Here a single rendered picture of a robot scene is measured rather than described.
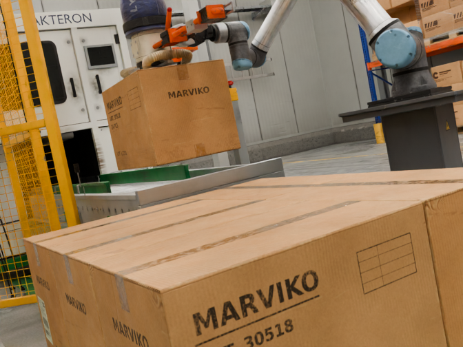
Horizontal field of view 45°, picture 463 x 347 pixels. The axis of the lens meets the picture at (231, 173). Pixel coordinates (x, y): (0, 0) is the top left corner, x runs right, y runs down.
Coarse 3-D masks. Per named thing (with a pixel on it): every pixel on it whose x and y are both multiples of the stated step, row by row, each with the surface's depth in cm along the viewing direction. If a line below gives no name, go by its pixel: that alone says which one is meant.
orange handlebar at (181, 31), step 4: (212, 8) 204; (216, 8) 203; (220, 8) 204; (212, 12) 204; (216, 12) 203; (220, 12) 204; (196, 20) 213; (196, 24) 216; (176, 28) 228; (180, 28) 226; (184, 28) 223; (176, 32) 229; (180, 32) 227; (184, 32) 226; (172, 36) 234; (156, 44) 248; (160, 44) 245; (172, 48) 269; (176, 48) 270; (180, 48) 271; (184, 48) 272; (188, 48) 274; (192, 48) 275; (196, 48) 276
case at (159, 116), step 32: (192, 64) 235; (224, 64) 242; (128, 96) 241; (160, 96) 228; (192, 96) 234; (224, 96) 241; (128, 128) 250; (160, 128) 228; (192, 128) 234; (224, 128) 241; (128, 160) 260; (160, 160) 227
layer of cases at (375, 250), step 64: (256, 192) 188; (320, 192) 156; (384, 192) 134; (448, 192) 118; (64, 256) 137; (128, 256) 116; (192, 256) 104; (256, 256) 93; (320, 256) 100; (384, 256) 108; (448, 256) 117; (64, 320) 154; (128, 320) 101; (192, 320) 87; (256, 320) 92; (320, 320) 99; (384, 320) 107; (448, 320) 116
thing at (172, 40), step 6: (168, 30) 233; (174, 30) 235; (162, 36) 237; (168, 36) 234; (180, 36) 236; (186, 36) 237; (162, 42) 238; (168, 42) 234; (174, 42) 235; (180, 42) 244
